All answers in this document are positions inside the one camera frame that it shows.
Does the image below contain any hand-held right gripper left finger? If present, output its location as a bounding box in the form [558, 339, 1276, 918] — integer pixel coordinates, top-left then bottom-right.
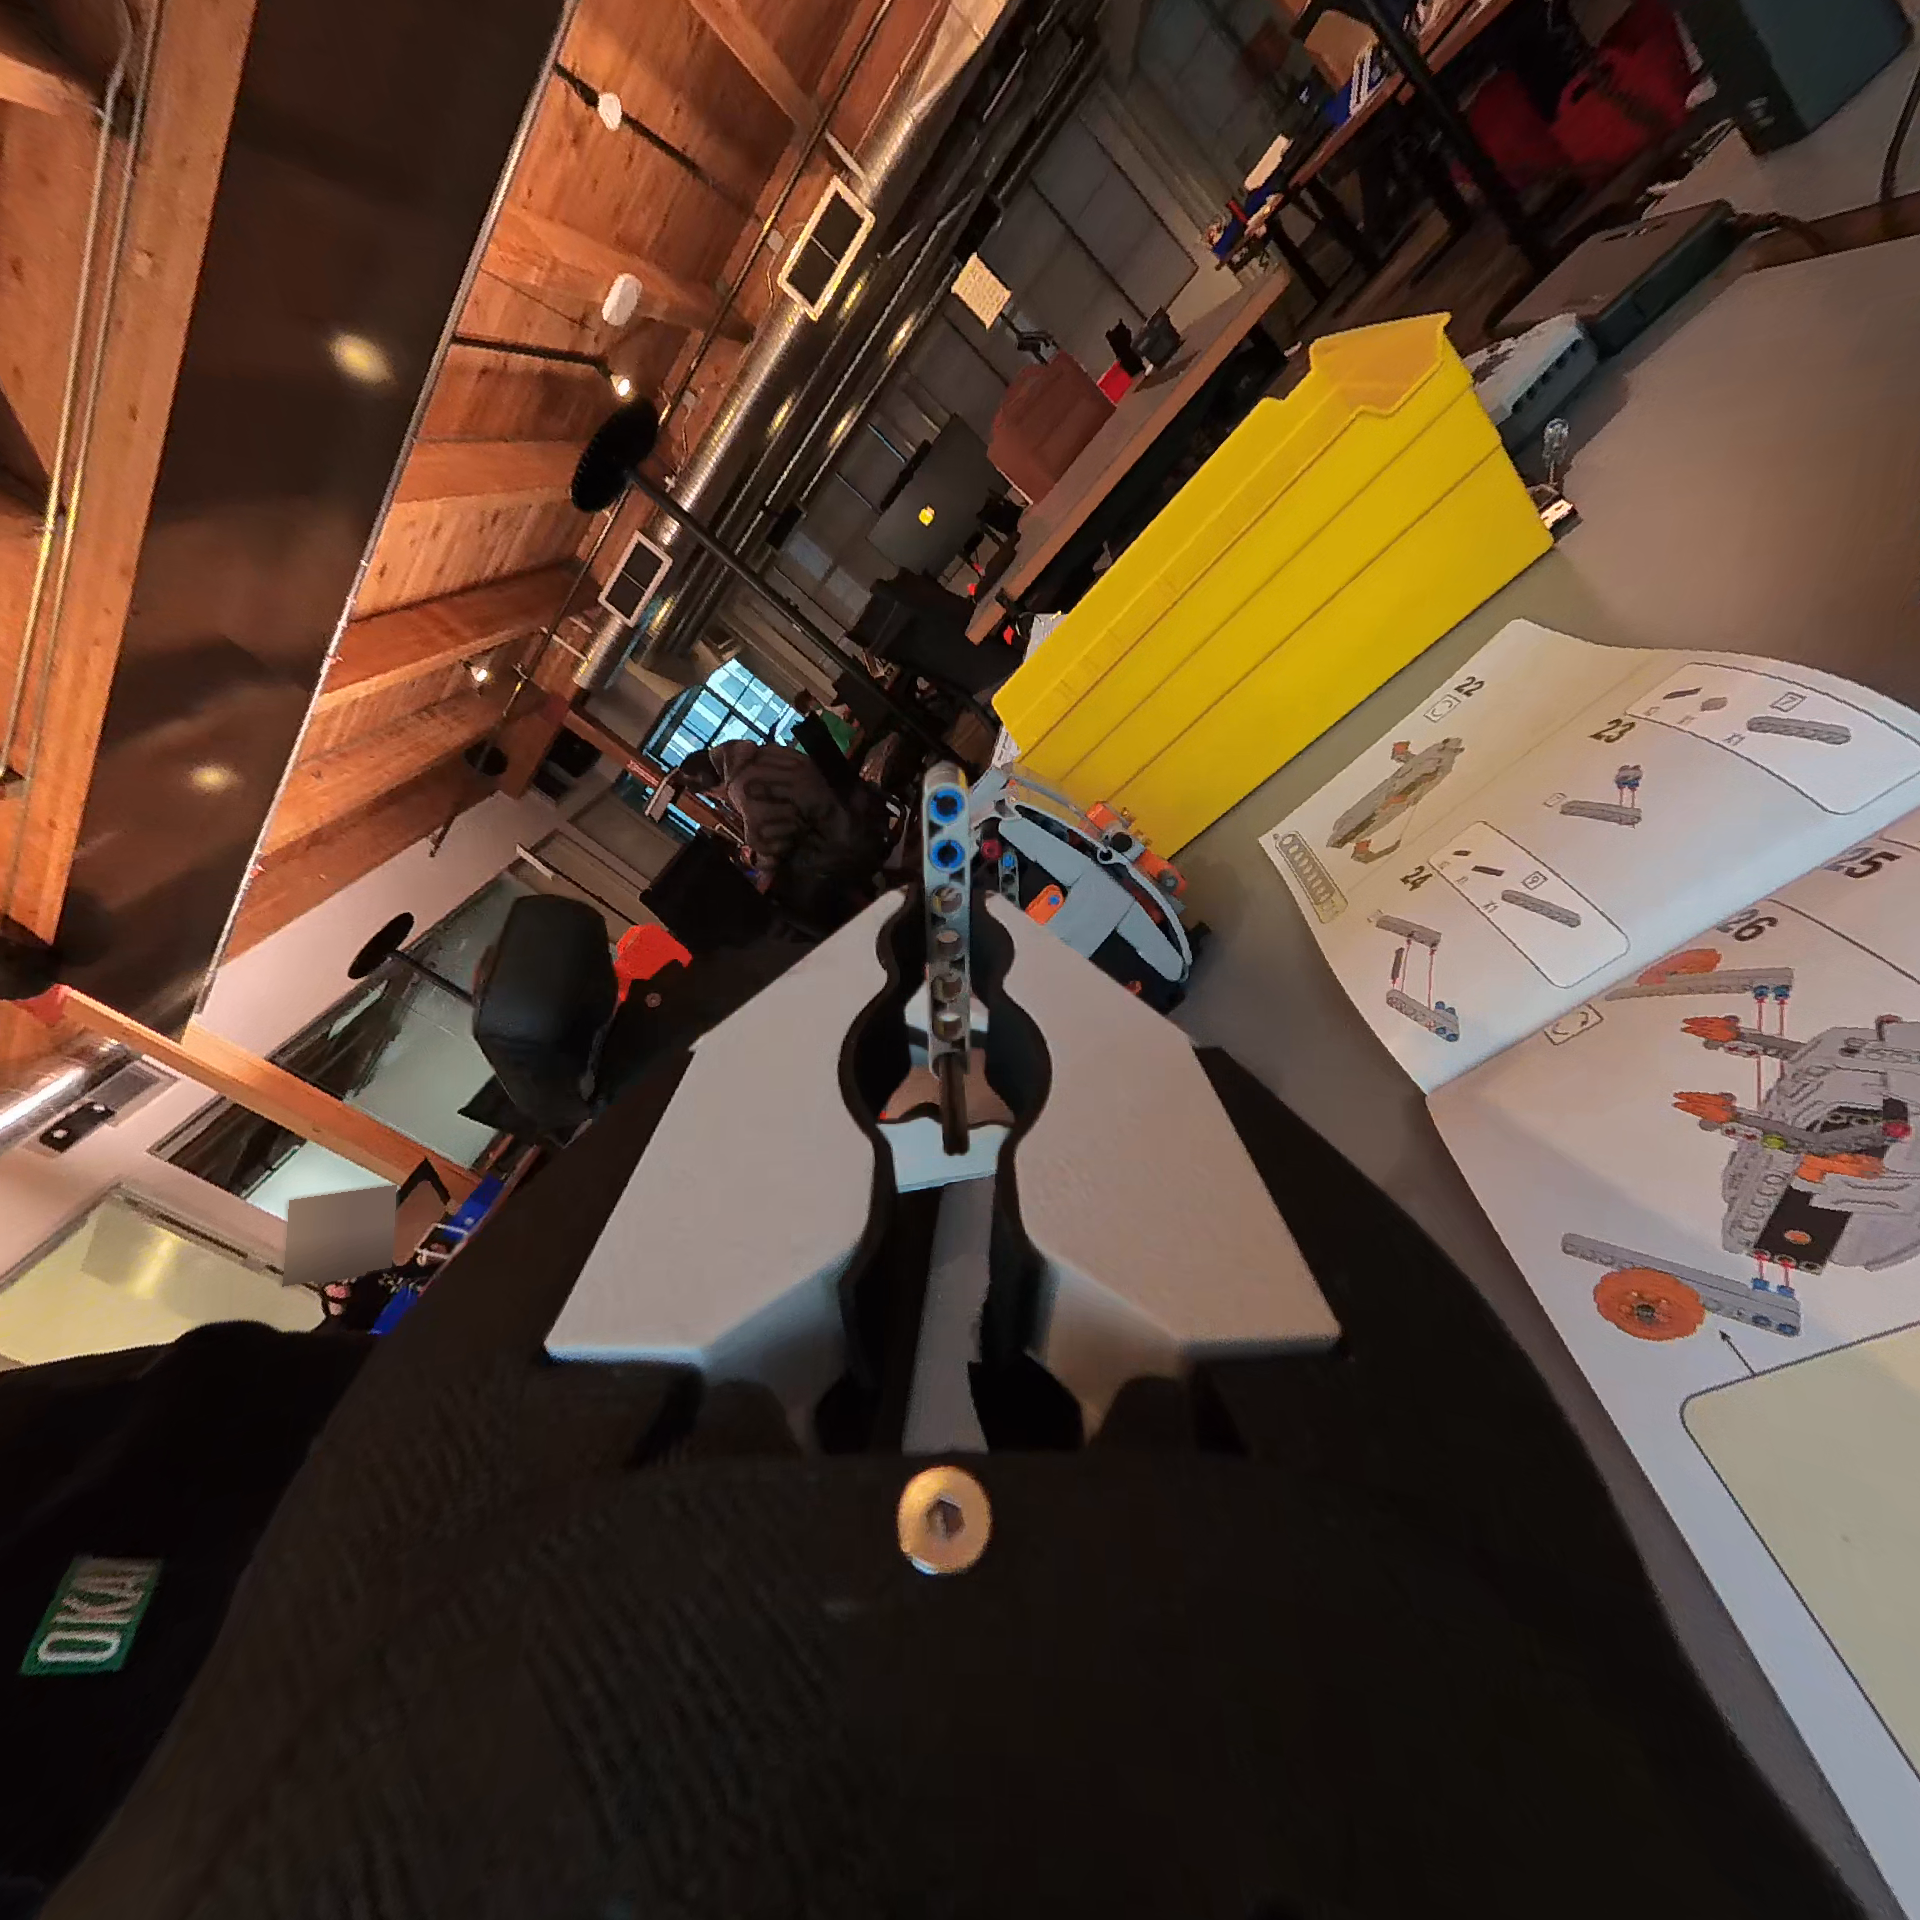
[538, 882, 932, 1454]

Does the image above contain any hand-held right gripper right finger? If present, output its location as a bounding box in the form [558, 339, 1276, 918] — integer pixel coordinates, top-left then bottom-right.
[971, 889, 1343, 1454]

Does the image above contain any grey beam with blue pins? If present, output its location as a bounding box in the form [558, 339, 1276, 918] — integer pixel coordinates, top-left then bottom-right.
[917, 757, 990, 1161]

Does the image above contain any black office chair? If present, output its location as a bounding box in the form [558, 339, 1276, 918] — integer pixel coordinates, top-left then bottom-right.
[468, 899, 619, 1133]

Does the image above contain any grey orange toy robot model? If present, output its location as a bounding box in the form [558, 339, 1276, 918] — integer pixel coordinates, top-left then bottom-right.
[963, 763, 1196, 1024]

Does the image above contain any black floor lamp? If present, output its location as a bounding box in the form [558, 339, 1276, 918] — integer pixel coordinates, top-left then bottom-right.
[351, 912, 499, 1024]
[570, 399, 974, 752]

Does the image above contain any white instruction booklet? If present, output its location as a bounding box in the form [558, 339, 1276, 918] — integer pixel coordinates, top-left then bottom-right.
[1263, 618, 1920, 1920]

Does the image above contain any glass window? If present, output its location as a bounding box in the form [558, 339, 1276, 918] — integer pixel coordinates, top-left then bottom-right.
[644, 657, 800, 785]

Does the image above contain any yellow parts bin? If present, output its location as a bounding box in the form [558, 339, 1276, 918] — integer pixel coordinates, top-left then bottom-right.
[990, 314, 1555, 864]

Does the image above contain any white ceiling air vent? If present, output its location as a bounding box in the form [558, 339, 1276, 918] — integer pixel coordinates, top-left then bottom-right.
[777, 177, 880, 318]
[596, 531, 678, 621]

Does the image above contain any black ceiling panel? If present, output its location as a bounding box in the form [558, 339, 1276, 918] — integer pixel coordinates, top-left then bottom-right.
[125, 0, 578, 1035]

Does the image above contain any black monitor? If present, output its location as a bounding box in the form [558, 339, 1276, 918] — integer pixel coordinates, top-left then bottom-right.
[867, 447, 998, 573]

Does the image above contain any wooden work table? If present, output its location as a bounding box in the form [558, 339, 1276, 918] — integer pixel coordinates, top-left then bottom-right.
[959, 267, 1311, 652]

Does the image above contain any grey white toy module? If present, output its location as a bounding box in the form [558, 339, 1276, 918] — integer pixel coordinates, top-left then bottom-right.
[1462, 312, 1596, 426]

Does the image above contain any black flat device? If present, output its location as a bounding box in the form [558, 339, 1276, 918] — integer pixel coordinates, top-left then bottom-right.
[1498, 200, 1744, 361]

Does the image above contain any red storage bin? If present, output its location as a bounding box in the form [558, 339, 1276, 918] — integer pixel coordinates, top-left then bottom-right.
[1462, 67, 1560, 188]
[1552, 21, 1706, 171]

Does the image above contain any dark grey equipment case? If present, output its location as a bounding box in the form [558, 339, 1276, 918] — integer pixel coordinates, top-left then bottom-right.
[1708, 0, 1920, 154]

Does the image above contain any wooden support post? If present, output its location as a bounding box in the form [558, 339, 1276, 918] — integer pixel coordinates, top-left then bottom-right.
[45, 986, 443, 1190]

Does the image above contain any silver ventilation duct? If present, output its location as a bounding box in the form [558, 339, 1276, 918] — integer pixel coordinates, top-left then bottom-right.
[570, 0, 1160, 701]
[0, 1040, 157, 1161]

